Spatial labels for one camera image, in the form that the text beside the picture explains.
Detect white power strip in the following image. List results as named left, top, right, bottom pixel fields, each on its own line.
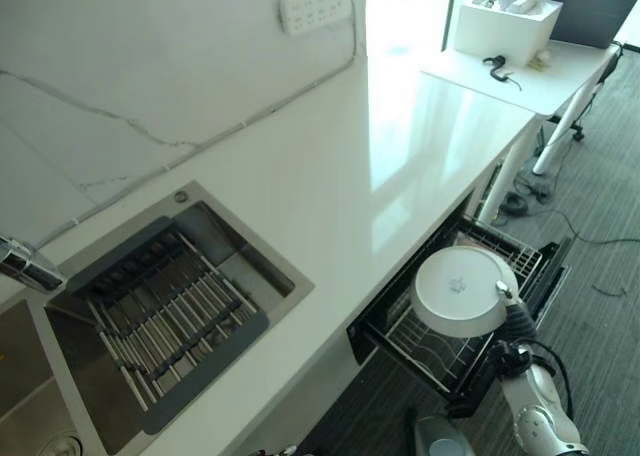
left=278, top=0, right=352, bottom=36

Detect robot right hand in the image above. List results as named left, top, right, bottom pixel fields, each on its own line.
left=495, top=280, right=539, bottom=348

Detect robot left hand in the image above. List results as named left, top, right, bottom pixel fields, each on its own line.
left=253, top=444, right=302, bottom=456

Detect chrome faucet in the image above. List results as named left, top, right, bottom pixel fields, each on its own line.
left=0, top=234, right=67, bottom=293

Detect black cable on desk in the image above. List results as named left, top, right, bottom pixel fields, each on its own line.
left=481, top=54, right=524, bottom=93

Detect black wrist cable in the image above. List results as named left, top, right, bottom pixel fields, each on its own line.
left=530, top=339, right=577, bottom=430

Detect gray robot torso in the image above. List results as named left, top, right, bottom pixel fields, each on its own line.
left=411, top=400, right=472, bottom=456

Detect black floor cables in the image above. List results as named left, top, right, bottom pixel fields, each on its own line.
left=492, top=173, right=640, bottom=297

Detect white desk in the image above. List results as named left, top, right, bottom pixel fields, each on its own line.
left=419, top=37, right=624, bottom=175

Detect metal wire dish rack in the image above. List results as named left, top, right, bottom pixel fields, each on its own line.
left=384, top=228, right=544, bottom=393

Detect white square box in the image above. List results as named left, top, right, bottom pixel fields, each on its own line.
left=453, top=0, right=564, bottom=68

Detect gray sink drain rack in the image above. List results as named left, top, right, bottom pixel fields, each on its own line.
left=63, top=215, right=269, bottom=435

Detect white round plate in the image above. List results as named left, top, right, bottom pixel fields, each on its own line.
left=414, top=247, right=521, bottom=338

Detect stainless steel sink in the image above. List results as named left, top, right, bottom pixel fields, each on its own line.
left=0, top=179, right=316, bottom=456

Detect black dishwasher drawer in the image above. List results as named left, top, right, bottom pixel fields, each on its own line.
left=345, top=214, right=574, bottom=405

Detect white power strip cable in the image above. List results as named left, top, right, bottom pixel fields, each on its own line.
left=38, top=0, right=360, bottom=251

